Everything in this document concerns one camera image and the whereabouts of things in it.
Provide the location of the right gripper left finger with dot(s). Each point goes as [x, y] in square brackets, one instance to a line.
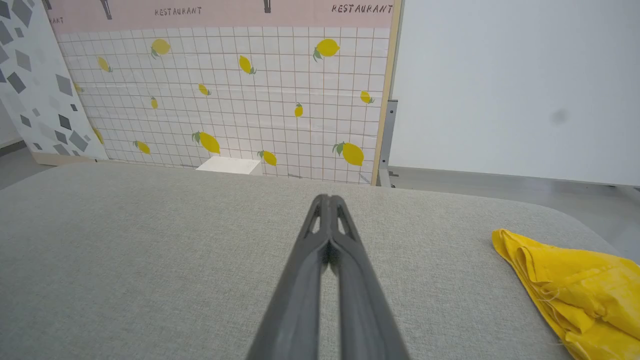
[300, 290]

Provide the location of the lemon print partition panel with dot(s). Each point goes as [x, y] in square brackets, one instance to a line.
[225, 90]

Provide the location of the terrazzo print panel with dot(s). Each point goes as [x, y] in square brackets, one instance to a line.
[35, 85]

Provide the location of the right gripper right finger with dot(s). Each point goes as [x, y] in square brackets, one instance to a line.
[360, 300]

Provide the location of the yellow cartoon t-shirt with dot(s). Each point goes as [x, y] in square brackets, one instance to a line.
[585, 280]

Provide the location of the white box pedestal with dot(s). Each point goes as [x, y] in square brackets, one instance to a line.
[230, 165]

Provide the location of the grey fabric sofa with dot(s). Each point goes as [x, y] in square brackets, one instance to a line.
[150, 250]

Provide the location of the grey metal panel stand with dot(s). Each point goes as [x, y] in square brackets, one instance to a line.
[387, 145]

